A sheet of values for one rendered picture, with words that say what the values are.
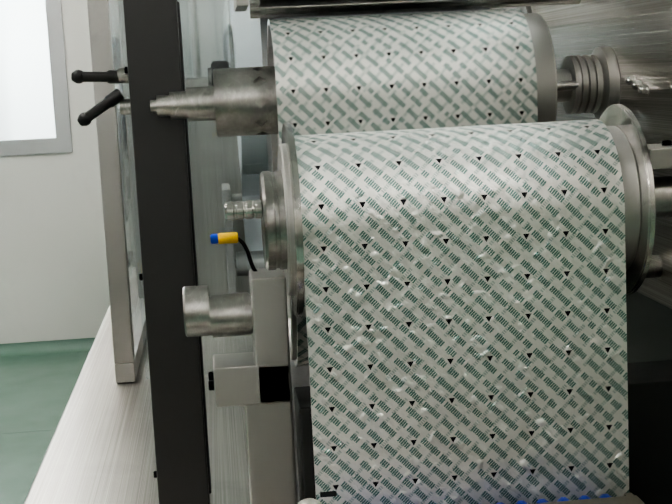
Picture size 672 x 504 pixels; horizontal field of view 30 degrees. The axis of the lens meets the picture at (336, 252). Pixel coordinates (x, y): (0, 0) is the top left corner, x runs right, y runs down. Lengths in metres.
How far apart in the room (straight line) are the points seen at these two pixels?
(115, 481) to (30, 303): 5.13
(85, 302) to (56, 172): 0.68
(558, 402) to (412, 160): 0.21
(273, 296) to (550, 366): 0.22
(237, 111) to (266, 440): 0.32
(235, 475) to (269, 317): 0.54
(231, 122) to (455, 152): 0.31
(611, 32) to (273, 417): 0.51
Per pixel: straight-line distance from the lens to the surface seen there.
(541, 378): 0.94
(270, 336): 0.97
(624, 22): 1.21
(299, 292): 0.90
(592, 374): 0.95
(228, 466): 1.52
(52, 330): 6.62
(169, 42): 1.21
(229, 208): 0.92
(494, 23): 1.18
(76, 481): 1.52
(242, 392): 0.98
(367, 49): 1.14
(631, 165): 0.95
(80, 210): 6.51
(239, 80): 1.17
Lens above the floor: 1.36
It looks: 8 degrees down
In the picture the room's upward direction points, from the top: 3 degrees counter-clockwise
